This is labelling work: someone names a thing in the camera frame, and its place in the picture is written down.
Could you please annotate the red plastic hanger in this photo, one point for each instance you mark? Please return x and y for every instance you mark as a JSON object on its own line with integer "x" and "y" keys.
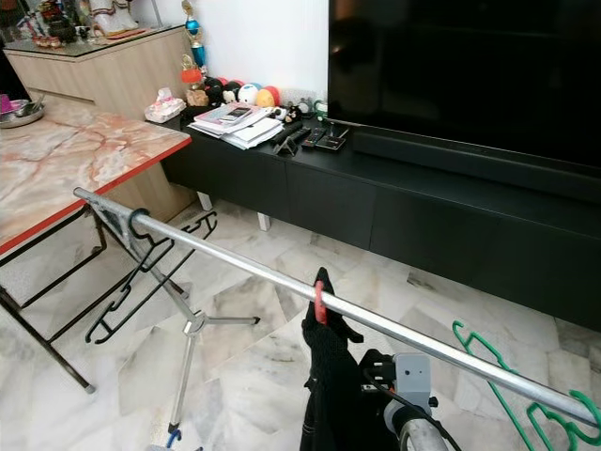
{"x": 321, "y": 303}

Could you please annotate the green plastic hanger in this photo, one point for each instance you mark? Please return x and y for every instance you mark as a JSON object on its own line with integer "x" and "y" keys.
{"x": 458, "y": 329}

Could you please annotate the black plastic hanger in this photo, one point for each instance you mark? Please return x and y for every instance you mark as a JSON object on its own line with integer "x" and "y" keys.
{"x": 91, "y": 335}

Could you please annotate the black t-shirt with green logo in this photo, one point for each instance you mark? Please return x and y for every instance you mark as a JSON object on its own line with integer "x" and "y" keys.
{"x": 338, "y": 404}

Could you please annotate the black tv console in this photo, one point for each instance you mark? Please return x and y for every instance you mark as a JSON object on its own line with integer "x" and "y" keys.
{"x": 413, "y": 225}

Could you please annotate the silver metal clothes rack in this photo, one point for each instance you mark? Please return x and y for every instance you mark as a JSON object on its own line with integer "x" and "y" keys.
{"x": 244, "y": 268}

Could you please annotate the black soundbar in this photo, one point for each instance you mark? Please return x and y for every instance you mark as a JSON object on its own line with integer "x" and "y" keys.
{"x": 460, "y": 162}

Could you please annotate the black remote holder tray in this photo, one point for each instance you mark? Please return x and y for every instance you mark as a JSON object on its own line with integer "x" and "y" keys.
{"x": 329, "y": 139}

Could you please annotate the black remote control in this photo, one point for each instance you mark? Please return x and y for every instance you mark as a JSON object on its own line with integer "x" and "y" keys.
{"x": 291, "y": 139}

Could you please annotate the stack of white papers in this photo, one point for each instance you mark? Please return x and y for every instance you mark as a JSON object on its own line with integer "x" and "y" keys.
{"x": 263, "y": 134}

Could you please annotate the stack of books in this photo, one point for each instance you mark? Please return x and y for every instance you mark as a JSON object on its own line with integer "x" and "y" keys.
{"x": 230, "y": 117}

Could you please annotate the orange round toy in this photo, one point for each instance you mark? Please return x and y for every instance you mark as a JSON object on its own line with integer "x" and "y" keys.
{"x": 269, "y": 96}

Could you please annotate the white round toy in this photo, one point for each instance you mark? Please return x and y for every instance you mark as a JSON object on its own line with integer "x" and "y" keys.
{"x": 249, "y": 93}

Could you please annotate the large black television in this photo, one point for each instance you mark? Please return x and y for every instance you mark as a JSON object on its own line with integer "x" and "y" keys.
{"x": 460, "y": 66}

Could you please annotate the black plush toy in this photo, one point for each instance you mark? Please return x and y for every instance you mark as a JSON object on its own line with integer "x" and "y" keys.
{"x": 222, "y": 91}

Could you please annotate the pink cup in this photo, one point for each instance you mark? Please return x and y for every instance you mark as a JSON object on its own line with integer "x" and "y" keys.
{"x": 7, "y": 103}

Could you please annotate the pink tissue pack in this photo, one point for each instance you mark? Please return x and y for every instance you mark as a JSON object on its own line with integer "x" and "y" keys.
{"x": 165, "y": 106}

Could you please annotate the jar with red lid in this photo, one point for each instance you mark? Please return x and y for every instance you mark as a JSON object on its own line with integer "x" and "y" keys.
{"x": 195, "y": 83}

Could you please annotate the steel bowl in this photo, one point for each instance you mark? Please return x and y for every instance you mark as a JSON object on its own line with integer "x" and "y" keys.
{"x": 30, "y": 115}

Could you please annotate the marble pattern folding table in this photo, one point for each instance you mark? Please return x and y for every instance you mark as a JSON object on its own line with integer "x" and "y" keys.
{"x": 75, "y": 160}

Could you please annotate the gold and blue trophy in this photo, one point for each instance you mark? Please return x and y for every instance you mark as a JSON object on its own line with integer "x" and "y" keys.
{"x": 193, "y": 26}

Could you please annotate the light wooden cabinet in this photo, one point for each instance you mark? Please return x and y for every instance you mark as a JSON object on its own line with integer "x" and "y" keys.
{"x": 103, "y": 75}

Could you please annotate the dark figurine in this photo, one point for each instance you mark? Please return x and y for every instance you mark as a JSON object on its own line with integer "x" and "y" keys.
{"x": 56, "y": 23}

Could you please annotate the white robed figurine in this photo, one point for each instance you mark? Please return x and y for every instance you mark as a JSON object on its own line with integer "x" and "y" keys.
{"x": 117, "y": 17}

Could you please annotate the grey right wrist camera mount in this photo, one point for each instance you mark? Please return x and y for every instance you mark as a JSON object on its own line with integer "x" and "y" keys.
{"x": 413, "y": 376}

